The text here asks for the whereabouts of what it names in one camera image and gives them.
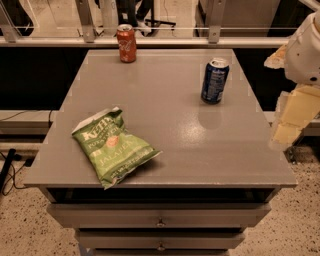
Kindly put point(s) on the red coke can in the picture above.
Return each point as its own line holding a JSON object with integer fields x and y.
{"x": 127, "y": 43}

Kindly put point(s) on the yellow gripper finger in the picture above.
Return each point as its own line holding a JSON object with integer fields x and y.
{"x": 276, "y": 60}
{"x": 294, "y": 111}

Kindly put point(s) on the lower grey drawer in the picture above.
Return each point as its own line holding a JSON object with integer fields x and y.
{"x": 159, "y": 240}

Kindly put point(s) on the blue pepsi can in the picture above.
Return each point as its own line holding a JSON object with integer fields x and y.
{"x": 215, "y": 77}

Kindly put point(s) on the upper grey drawer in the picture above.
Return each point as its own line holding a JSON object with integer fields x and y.
{"x": 159, "y": 216}

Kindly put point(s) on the metal railing with glass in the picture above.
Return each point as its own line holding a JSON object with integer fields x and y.
{"x": 212, "y": 35}

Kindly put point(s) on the grey drawer cabinet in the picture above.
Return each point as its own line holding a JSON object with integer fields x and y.
{"x": 209, "y": 154}

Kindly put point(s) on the green jalapeno chip bag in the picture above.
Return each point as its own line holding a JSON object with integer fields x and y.
{"x": 112, "y": 150}

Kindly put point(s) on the grey drawer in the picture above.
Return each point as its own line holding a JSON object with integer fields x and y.
{"x": 159, "y": 240}
{"x": 159, "y": 216}

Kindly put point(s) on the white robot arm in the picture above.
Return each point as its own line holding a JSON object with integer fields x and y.
{"x": 300, "y": 59}

